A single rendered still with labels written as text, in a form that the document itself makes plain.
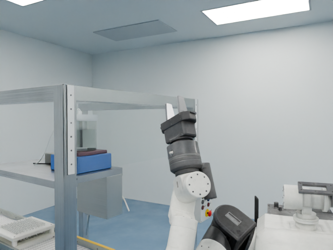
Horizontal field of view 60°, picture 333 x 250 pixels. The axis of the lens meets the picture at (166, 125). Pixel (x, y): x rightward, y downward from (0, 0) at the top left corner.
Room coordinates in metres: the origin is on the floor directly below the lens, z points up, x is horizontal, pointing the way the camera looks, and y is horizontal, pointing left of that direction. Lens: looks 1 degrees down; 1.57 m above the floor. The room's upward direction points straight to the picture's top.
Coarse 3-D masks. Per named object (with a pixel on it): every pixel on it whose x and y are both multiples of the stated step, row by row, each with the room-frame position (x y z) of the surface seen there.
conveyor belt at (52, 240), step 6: (0, 216) 1.99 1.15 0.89; (0, 222) 1.88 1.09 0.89; (6, 222) 1.88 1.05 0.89; (48, 240) 1.60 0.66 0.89; (54, 240) 1.60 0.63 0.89; (30, 246) 1.53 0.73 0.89; (36, 246) 1.53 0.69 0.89; (42, 246) 1.53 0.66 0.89; (48, 246) 1.53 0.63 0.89; (54, 246) 1.53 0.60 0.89; (78, 246) 1.53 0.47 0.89
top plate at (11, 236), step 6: (12, 222) 1.68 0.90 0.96; (48, 222) 1.68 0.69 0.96; (0, 228) 1.59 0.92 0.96; (36, 228) 1.59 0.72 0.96; (42, 228) 1.59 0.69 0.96; (48, 228) 1.62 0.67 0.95; (0, 234) 1.52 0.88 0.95; (6, 234) 1.51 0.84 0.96; (12, 234) 1.51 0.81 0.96; (18, 234) 1.51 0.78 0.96; (24, 234) 1.51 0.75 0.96; (30, 234) 1.53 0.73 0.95; (12, 240) 1.45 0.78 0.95; (18, 240) 1.48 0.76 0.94
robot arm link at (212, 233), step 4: (212, 220) 0.87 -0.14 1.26; (212, 224) 0.85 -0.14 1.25; (208, 228) 0.85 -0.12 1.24; (212, 228) 0.83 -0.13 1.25; (216, 228) 0.82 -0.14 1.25; (208, 232) 0.82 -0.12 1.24; (212, 232) 0.81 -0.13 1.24; (216, 232) 0.81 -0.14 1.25; (220, 232) 0.81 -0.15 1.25; (204, 236) 0.82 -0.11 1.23; (208, 236) 0.81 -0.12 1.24; (212, 236) 0.80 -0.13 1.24; (216, 236) 0.80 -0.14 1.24; (220, 236) 0.80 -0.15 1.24; (224, 236) 0.80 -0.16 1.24; (216, 240) 0.79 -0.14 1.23; (220, 240) 0.79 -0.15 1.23; (224, 240) 0.79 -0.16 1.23; (228, 240) 0.83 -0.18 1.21; (224, 244) 0.78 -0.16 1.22; (228, 244) 0.79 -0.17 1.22; (228, 248) 0.79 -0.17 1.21
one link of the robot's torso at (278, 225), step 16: (256, 208) 0.93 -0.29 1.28; (272, 208) 0.96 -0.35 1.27; (256, 224) 0.93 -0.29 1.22; (272, 224) 0.80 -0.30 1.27; (288, 224) 0.80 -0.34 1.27; (304, 224) 0.76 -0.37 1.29; (320, 224) 0.80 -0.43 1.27; (256, 240) 0.78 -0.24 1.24; (272, 240) 0.75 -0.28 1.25; (288, 240) 0.74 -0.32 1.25; (304, 240) 0.73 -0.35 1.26; (320, 240) 0.72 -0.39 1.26
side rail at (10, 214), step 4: (0, 208) 2.06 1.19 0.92; (0, 212) 2.03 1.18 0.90; (4, 212) 2.00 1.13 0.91; (8, 212) 1.97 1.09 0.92; (12, 212) 1.97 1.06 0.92; (8, 216) 1.97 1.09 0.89; (12, 216) 1.94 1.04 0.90; (16, 216) 1.91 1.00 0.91; (20, 216) 1.89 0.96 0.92; (80, 240) 1.53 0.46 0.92; (80, 244) 1.53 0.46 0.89; (84, 244) 1.51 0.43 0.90; (88, 244) 1.49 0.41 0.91; (92, 244) 1.48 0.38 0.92; (92, 248) 1.48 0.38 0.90; (96, 248) 1.46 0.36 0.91; (100, 248) 1.44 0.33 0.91; (104, 248) 1.43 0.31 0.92
